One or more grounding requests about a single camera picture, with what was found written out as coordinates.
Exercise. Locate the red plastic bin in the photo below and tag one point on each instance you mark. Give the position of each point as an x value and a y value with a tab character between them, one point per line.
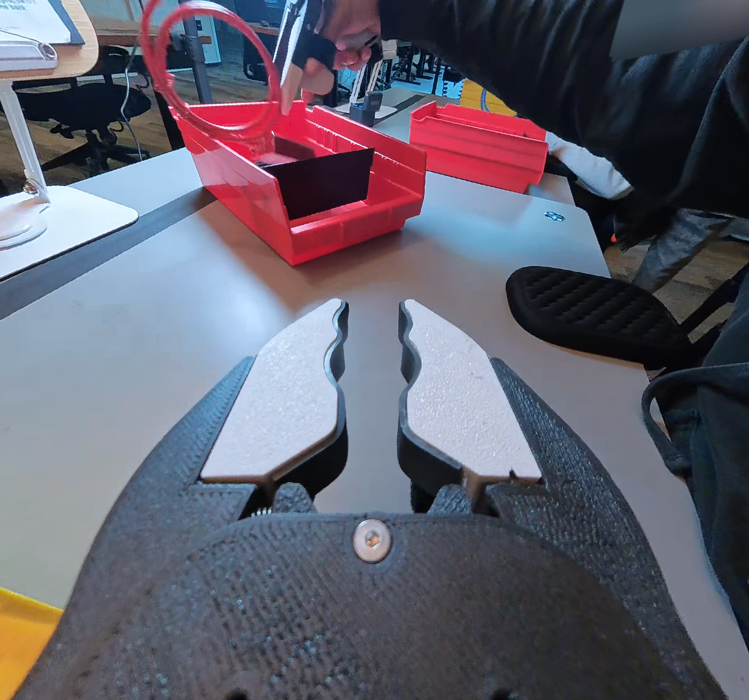
351	226
474	150

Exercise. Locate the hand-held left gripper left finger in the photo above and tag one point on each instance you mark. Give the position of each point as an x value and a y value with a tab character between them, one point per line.
281	395

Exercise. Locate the black bin divider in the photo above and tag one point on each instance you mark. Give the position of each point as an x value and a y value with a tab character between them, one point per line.
327	185

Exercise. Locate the person's right forearm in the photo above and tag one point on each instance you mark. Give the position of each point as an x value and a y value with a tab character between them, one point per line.
526	44

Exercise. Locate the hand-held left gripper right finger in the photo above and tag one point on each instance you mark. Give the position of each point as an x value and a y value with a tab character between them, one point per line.
462	407

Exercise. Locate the black office chair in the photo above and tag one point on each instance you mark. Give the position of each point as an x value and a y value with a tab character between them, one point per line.
82	109

